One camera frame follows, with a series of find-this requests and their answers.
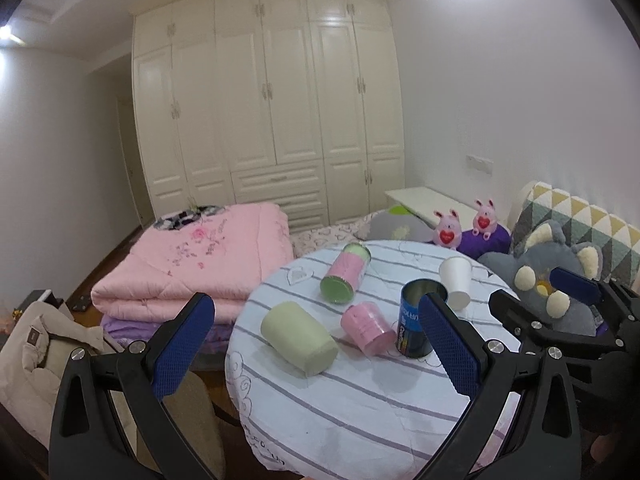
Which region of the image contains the white paper cup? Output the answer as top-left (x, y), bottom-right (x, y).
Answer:
top-left (439, 256), bottom-right (473, 309)

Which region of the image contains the tan chair seat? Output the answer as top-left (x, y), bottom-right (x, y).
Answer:
top-left (134, 374), bottom-right (227, 480)

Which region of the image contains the dark floral cloth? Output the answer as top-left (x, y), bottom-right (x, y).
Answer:
top-left (152, 205), bottom-right (227, 231)

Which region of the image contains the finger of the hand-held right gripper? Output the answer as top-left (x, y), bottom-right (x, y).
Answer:
top-left (549, 266), bottom-right (640, 333)
top-left (488, 287), bottom-right (627, 362)

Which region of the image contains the blue tin can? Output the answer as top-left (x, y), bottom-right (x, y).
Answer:
top-left (397, 280), bottom-right (448, 359)

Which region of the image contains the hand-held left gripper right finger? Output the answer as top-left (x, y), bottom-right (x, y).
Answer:
top-left (414, 293), bottom-right (584, 480)

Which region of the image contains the pink and green canister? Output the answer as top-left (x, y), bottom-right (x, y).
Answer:
top-left (320, 242), bottom-right (372, 306)

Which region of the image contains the cream wardrobe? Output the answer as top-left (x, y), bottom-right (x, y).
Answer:
top-left (131, 0), bottom-right (406, 228)

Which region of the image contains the pale green cup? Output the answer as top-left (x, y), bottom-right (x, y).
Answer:
top-left (260, 301), bottom-right (339, 377)

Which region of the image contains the pink cup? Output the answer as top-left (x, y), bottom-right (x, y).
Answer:
top-left (341, 301), bottom-right (396, 358)

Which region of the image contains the pink folded quilt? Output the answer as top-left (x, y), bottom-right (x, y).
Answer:
top-left (91, 203), bottom-right (295, 324)

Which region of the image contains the grey cat plush toy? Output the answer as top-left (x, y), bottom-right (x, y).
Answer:
top-left (477, 220), bottom-right (608, 337)

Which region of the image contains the purple cushion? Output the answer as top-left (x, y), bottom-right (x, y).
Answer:
top-left (457, 225), bottom-right (512, 257)

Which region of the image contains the beige jacket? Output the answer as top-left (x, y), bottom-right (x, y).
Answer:
top-left (0, 302), bottom-right (122, 441)

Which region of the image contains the heart print bed sheet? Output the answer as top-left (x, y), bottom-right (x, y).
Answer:
top-left (290, 212), bottom-right (391, 261)

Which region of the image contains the striped white tablecloth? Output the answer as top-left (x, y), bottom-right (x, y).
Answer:
top-left (225, 240), bottom-right (523, 480)

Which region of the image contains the triangle patterned headboard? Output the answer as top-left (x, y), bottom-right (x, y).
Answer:
top-left (509, 181), bottom-right (640, 292)

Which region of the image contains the white bedside table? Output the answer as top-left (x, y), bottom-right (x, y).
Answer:
top-left (384, 186), bottom-right (482, 229)

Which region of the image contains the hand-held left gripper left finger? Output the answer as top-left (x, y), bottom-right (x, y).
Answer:
top-left (48, 291), bottom-right (217, 480)

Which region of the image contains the grey cushion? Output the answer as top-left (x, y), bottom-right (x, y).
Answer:
top-left (369, 208), bottom-right (436, 244)

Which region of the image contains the purple folded blanket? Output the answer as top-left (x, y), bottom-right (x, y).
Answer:
top-left (100, 312), bottom-right (237, 357)

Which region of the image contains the pink bunny plush toy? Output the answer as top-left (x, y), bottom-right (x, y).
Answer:
top-left (472, 199), bottom-right (499, 239)
top-left (432, 208), bottom-right (463, 250)

